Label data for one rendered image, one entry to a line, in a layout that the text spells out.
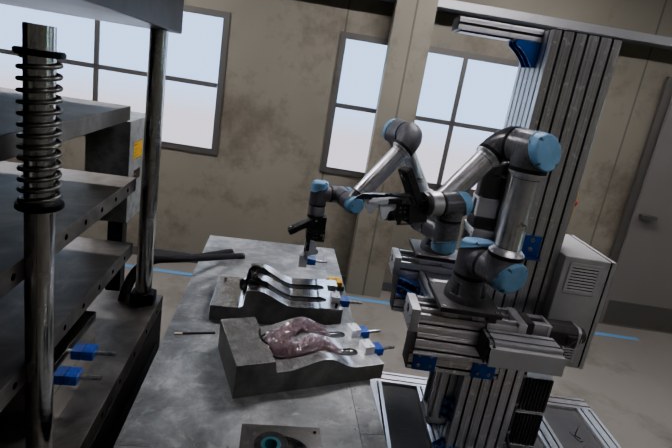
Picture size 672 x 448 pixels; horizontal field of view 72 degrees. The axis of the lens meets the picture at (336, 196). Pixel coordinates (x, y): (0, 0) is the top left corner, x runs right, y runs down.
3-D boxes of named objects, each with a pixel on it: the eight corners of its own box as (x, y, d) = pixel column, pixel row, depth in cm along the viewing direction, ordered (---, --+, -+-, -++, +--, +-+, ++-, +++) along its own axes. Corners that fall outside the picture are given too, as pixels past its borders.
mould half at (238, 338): (349, 335, 178) (353, 309, 175) (381, 377, 155) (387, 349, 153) (217, 347, 157) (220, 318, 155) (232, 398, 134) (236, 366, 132)
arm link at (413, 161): (429, 229, 222) (392, 129, 199) (413, 218, 236) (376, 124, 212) (449, 216, 225) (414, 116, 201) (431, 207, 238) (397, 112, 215)
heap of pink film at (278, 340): (327, 329, 169) (330, 309, 167) (347, 357, 153) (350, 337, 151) (257, 335, 158) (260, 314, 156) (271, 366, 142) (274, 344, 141)
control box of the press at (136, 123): (142, 403, 236) (160, 115, 200) (122, 449, 207) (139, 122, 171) (96, 400, 232) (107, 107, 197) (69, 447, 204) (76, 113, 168)
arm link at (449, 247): (438, 242, 151) (444, 210, 148) (460, 255, 141) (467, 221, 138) (418, 243, 148) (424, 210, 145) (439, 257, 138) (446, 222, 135)
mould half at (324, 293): (332, 298, 205) (337, 271, 202) (339, 330, 181) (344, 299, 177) (218, 288, 198) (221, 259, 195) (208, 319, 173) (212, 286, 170)
